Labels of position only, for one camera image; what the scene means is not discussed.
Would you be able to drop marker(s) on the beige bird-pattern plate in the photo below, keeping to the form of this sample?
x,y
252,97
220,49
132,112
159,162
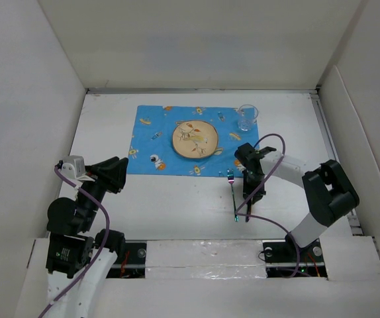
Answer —
x,y
195,139

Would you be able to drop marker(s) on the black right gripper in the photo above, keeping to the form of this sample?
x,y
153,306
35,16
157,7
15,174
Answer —
x,y
247,190

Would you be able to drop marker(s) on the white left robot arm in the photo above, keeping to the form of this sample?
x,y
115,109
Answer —
x,y
82,246

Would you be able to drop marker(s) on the iridescent fork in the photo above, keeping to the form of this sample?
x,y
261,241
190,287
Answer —
x,y
230,178

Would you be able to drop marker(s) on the aluminium rail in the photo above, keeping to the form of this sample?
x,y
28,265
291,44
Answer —
x,y
351,218

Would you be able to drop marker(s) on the iridescent knife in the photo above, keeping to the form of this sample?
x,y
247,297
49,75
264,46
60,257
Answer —
x,y
248,211

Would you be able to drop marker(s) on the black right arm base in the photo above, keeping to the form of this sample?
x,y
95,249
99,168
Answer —
x,y
281,259

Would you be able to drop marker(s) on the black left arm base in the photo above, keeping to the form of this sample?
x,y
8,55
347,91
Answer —
x,y
132,264

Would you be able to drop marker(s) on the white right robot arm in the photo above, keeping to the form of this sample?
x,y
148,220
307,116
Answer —
x,y
329,193

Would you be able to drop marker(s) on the blue space-print cloth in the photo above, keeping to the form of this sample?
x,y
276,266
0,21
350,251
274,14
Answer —
x,y
151,151

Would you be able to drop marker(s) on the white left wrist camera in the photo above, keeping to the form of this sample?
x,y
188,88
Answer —
x,y
73,167

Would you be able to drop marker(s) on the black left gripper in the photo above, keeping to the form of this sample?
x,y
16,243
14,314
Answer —
x,y
110,173

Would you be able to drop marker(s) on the clear plastic cup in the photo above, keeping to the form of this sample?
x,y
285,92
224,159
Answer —
x,y
247,117

